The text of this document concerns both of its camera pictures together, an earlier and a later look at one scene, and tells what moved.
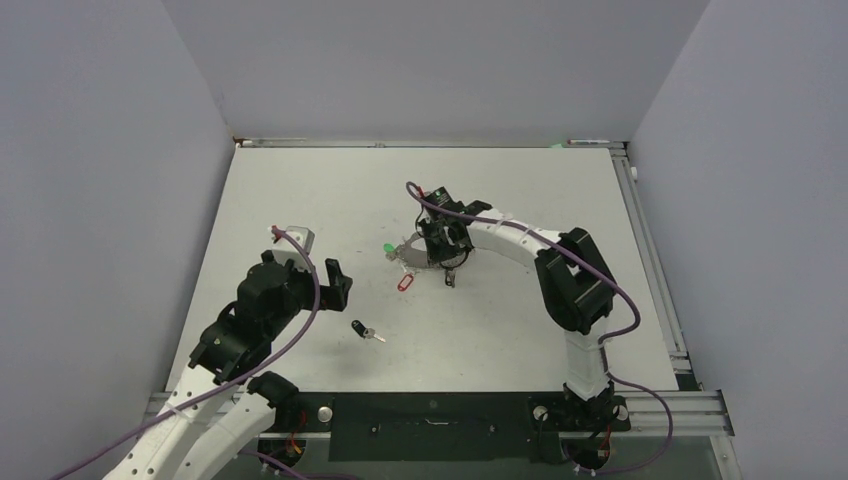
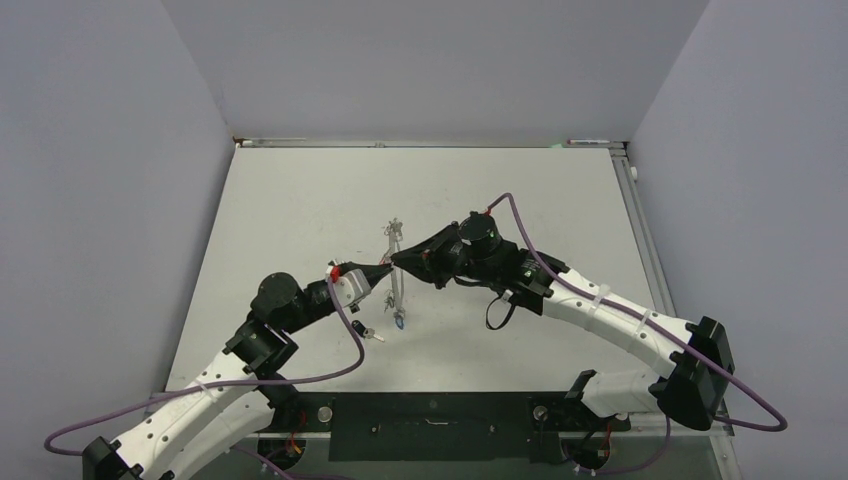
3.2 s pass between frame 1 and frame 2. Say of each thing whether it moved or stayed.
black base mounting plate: stayed
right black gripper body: moved
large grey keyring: moved
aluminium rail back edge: stayed
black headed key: stayed
